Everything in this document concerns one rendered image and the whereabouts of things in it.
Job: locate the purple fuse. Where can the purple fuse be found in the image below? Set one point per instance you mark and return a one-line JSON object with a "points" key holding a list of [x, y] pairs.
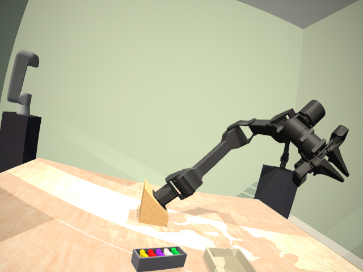
{"points": [[159, 253]]}

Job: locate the red fuse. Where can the red fuse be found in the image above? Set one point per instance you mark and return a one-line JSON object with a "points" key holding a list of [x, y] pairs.
{"points": [[151, 253]]}

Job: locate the yellow fuse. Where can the yellow fuse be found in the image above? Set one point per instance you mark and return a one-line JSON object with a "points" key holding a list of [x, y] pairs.
{"points": [[143, 254]]}

